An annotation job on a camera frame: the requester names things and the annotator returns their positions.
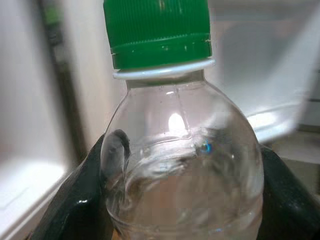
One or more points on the clear bottle with green cap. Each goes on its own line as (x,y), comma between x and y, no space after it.
(180,112)

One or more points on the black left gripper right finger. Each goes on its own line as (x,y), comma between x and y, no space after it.
(287,212)

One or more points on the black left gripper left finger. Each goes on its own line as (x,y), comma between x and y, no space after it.
(75,200)

